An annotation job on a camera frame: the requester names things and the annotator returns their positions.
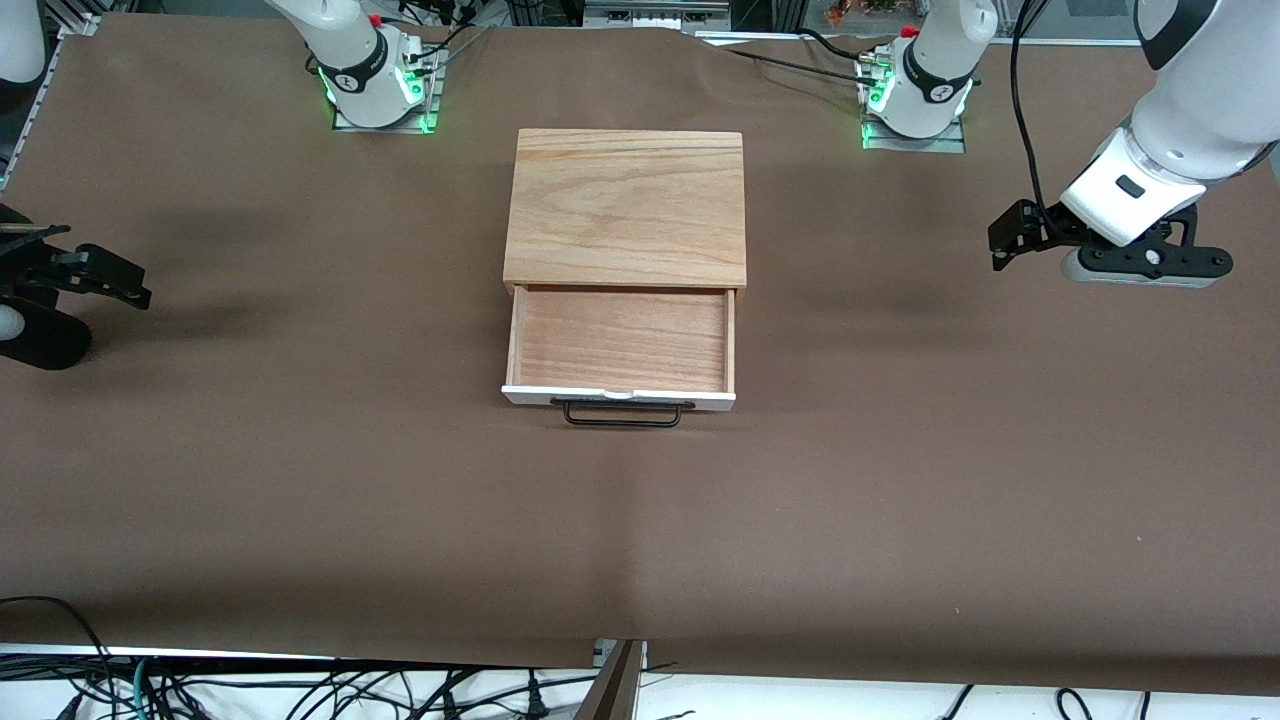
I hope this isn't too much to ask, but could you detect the white drawer with black handle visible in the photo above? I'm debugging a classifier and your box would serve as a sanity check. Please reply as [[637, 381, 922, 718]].
[[500, 285, 739, 430]]

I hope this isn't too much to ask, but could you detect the light wooden drawer cabinet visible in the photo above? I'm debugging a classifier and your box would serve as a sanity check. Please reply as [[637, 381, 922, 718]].
[[502, 128, 749, 295]]

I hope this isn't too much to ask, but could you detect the black cylinder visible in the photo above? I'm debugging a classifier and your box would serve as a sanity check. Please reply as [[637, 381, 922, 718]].
[[0, 303, 93, 372]]

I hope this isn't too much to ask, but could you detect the grey background device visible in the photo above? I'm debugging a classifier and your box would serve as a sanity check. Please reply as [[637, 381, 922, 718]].
[[583, 0, 732, 32]]

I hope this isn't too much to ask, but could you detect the brown table cloth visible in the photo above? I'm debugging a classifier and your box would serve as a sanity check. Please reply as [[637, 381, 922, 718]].
[[0, 12, 1280, 697]]

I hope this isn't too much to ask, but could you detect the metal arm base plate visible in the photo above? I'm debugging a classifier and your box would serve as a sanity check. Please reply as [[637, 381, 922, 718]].
[[862, 58, 968, 153], [333, 45, 442, 134]]

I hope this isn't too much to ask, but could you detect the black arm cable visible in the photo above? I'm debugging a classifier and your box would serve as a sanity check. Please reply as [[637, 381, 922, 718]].
[[1009, 0, 1053, 227]]

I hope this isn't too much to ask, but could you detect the aluminium frame rail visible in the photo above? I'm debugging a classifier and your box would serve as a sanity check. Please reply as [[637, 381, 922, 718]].
[[0, 10, 103, 191]]

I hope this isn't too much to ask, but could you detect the black base power cable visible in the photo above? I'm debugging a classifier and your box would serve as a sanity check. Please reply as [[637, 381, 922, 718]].
[[418, 20, 497, 69], [700, 28, 887, 85]]

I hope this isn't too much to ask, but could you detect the black looped floor cable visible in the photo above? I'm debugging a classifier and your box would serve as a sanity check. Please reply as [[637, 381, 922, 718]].
[[0, 596, 117, 693]]

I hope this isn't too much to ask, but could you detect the aluminium profile bracket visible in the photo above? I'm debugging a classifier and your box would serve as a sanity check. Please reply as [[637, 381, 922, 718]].
[[573, 637, 649, 720]]

